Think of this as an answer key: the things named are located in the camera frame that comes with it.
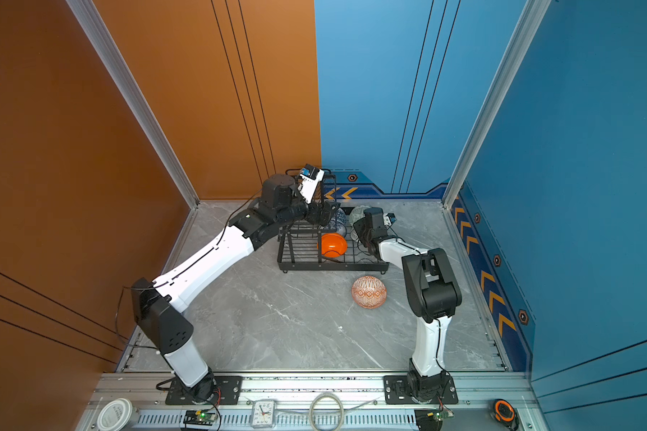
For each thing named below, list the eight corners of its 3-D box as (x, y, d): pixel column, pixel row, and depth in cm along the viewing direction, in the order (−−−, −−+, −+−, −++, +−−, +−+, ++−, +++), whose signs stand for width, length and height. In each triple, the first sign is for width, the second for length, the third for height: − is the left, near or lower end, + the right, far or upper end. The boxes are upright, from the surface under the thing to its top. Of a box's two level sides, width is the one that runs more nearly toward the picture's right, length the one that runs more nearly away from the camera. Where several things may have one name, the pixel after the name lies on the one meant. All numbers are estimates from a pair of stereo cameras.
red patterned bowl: (352, 309, 90) (353, 304, 86) (351, 281, 97) (351, 275, 93) (386, 309, 90) (388, 304, 86) (382, 281, 97) (384, 275, 93)
